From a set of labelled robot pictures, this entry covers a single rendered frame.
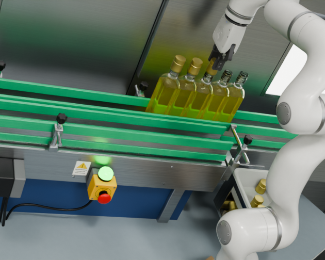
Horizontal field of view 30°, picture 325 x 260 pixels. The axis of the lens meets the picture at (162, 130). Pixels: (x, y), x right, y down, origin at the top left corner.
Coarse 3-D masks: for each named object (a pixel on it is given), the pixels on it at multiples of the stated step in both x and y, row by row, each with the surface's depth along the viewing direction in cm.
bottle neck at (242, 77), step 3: (240, 72) 193; (243, 72) 194; (240, 75) 193; (243, 75) 192; (246, 75) 194; (237, 78) 194; (240, 78) 193; (243, 78) 193; (246, 78) 193; (237, 81) 194; (240, 81) 194; (243, 81) 194; (234, 84) 195; (237, 84) 194; (240, 84) 194; (237, 87) 195; (240, 87) 195
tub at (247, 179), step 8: (240, 168) 206; (240, 176) 208; (248, 176) 209; (256, 176) 210; (264, 176) 211; (240, 184) 200; (248, 184) 211; (256, 184) 212; (248, 192) 210; (256, 192) 211; (248, 200) 195; (264, 200) 209
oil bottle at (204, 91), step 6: (198, 78) 192; (198, 84) 191; (204, 84) 190; (210, 84) 191; (198, 90) 190; (204, 90) 190; (210, 90) 191; (198, 96) 191; (204, 96) 192; (210, 96) 193; (192, 102) 193; (198, 102) 193; (204, 102) 194; (192, 108) 194; (198, 108) 195; (204, 108) 196; (186, 114) 196; (192, 114) 196; (198, 114) 197
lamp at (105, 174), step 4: (104, 168) 181; (108, 168) 182; (100, 172) 181; (104, 172) 180; (108, 172) 181; (112, 172) 182; (100, 176) 181; (104, 176) 180; (108, 176) 180; (104, 180) 181; (108, 180) 181
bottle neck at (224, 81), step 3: (225, 72) 190; (228, 72) 192; (231, 72) 191; (222, 75) 191; (225, 75) 190; (228, 75) 190; (231, 75) 190; (222, 78) 191; (225, 78) 191; (228, 78) 190; (219, 81) 193; (222, 81) 191; (225, 81) 191; (228, 81) 191; (219, 84) 193; (222, 84) 192; (225, 84) 192
